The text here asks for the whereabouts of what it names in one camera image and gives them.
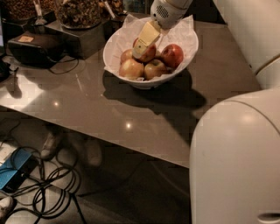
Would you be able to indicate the white bowl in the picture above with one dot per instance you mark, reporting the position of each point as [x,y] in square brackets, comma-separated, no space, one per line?
[151,83]

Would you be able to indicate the glass jar of nuts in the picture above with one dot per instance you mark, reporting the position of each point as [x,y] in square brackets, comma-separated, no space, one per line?
[18,9]

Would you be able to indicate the white paper liner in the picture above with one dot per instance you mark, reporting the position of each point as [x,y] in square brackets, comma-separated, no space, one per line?
[183,35]

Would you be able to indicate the yellow-red apple front left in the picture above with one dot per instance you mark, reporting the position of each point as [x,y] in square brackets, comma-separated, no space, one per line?
[131,69]

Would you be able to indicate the blue box on floor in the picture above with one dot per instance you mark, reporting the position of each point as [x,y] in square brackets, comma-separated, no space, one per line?
[13,170]

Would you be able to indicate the white shoe bottom left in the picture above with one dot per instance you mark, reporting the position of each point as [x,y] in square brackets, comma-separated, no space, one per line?
[6,205]

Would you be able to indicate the dark square jar stand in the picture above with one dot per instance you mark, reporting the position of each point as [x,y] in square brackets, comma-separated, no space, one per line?
[79,43]

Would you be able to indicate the red apple at back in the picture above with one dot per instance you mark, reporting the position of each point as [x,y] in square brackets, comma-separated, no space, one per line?
[172,55]

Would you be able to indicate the yellow-red apple front right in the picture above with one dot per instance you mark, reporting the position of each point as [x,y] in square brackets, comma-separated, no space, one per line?
[154,68]

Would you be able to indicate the metal scoop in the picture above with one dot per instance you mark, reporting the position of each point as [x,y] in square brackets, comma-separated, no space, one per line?
[40,19]

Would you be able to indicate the black device with label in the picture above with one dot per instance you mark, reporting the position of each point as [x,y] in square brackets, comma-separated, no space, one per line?
[37,50]

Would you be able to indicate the red apple with sticker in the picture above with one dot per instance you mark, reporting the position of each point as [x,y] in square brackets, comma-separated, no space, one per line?
[149,55]

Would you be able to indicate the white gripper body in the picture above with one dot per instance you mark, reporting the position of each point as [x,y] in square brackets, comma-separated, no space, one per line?
[169,14]

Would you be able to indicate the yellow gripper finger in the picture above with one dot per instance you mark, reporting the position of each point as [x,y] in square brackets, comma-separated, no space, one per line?
[147,37]

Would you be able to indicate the glass jar of granola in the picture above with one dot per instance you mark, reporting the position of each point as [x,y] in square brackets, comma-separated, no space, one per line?
[78,14]

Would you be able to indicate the yellow-red apple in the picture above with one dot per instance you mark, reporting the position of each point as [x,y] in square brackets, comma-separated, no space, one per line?
[154,68]
[131,69]

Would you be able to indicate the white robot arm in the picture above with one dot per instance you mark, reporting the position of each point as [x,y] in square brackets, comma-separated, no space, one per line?
[235,151]

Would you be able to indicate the pink apple left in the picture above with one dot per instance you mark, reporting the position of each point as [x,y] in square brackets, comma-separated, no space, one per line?
[127,54]

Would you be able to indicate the white shoe under table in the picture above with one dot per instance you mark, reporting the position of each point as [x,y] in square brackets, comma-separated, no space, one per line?
[50,145]

